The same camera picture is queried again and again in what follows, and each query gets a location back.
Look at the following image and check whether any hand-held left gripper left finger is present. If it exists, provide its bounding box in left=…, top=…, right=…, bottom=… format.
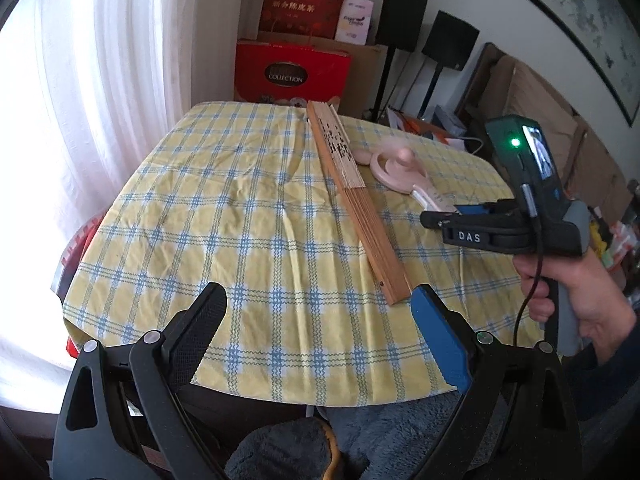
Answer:
left=51, top=281, right=228, bottom=480

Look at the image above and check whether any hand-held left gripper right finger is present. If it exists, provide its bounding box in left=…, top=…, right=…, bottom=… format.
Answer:
left=410, top=284, right=585, bottom=480

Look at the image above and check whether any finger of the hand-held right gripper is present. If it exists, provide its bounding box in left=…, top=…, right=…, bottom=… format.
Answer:
left=419, top=202, right=501, bottom=231

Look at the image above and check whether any pink handheld electric fan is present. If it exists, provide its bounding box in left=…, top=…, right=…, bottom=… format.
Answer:
left=352, top=140, right=456, bottom=213

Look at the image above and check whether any wooden folding fan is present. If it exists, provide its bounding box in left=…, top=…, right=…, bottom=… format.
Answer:
left=306, top=101, right=413, bottom=307

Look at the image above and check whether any red plastic bag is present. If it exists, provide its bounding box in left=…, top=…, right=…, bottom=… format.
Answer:
left=62, top=210, right=103, bottom=266

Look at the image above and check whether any person's right forearm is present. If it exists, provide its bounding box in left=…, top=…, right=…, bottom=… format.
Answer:
left=562, top=310, right=640, bottom=426

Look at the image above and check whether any person's right hand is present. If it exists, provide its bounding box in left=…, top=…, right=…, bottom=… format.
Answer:
left=514, top=247, right=638, bottom=363

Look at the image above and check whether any brown sofa cushion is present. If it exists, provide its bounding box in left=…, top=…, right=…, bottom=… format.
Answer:
left=505, top=62, right=576, bottom=161
left=600, top=175, right=632, bottom=212
left=570, top=115, right=618, bottom=196

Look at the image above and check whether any grey fleece clothing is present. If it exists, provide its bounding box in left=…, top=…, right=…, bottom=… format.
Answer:
left=225, top=390, right=506, bottom=480

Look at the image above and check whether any yellow plaid tablecloth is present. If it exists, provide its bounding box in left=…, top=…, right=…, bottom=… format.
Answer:
left=62, top=101, right=541, bottom=408

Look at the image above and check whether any black speaker stand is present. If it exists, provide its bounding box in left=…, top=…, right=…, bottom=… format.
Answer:
left=372, top=50, right=401, bottom=123
left=415, top=65, right=446, bottom=118

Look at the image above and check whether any brown sofa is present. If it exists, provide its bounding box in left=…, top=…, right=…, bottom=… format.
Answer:
left=452, top=42, right=640, bottom=281

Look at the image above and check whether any brown cardboard carton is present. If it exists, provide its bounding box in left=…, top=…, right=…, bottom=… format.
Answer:
left=257, top=30, right=390, bottom=118

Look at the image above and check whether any black speaker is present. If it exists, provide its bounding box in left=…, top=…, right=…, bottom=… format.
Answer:
left=421, top=10, right=481, bottom=72
left=375, top=0, right=428, bottom=53

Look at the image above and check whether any red gift box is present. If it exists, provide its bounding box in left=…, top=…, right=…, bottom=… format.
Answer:
left=234, top=40, right=351, bottom=108

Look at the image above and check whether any pink white tissue box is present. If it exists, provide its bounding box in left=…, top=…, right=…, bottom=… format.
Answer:
left=335, top=0, right=375, bottom=45

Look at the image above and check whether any framed landscape painting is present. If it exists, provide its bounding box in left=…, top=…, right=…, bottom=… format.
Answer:
left=500, top=0, right=640, bottom=128

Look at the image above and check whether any red gift bag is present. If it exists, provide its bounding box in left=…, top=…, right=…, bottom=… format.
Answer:
left=259, top=0, right=351, bottom=41

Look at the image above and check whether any white curtain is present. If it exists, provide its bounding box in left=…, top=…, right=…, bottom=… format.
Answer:
left=0, top=0, right=251, bottom=401

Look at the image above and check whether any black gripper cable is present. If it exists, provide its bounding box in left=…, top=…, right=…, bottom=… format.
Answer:
left=515, top=220, right=544, bottom=347

